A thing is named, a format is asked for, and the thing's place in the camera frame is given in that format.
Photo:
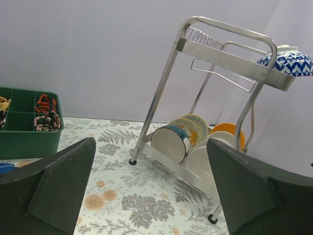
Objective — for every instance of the orange flower patterned plate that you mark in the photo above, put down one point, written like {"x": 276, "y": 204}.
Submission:
{"x": 190, "y": 128}

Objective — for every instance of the dark floral rolled tie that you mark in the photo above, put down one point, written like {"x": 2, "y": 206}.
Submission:
{"x": 3, "y": 115}

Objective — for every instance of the blue plaid cloth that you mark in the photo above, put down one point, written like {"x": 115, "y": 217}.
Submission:
{"x": 6, "y": 167}

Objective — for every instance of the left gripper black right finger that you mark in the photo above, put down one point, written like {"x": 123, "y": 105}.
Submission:
{"x": 258, "y": 198}

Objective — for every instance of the green patterned plate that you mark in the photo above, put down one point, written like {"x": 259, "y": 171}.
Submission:
{"x": 200, "y": 123}

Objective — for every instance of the teal rimmed white bowl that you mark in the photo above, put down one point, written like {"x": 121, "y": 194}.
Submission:
{"x": 172, "y": 141}

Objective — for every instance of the blue white patterned bowl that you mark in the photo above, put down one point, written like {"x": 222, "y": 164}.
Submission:
{"x": 293, "y": 62}

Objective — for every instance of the orange black rolled tie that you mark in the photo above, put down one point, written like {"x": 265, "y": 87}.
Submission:
{"x": 46, "y": 104}

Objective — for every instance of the orange bowl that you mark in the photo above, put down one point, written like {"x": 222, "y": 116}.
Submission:
{"x": 230, "y": 127}

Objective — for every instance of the green compartment tray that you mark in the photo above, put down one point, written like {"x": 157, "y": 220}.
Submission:
{"x": 18, "y": 137}

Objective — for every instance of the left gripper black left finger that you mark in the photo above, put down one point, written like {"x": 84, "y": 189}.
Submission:
{"x": 45, "y": 196}

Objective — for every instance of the stainless steel dish rack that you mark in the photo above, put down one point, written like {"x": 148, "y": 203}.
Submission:
{"x": 201, "y": 46}

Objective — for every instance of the white bowl front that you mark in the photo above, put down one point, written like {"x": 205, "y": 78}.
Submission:
{"x": 198, "y": 163}

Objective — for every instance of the yellow rolled tie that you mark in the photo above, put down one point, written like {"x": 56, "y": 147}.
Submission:
{"x": 4, "y": 103}

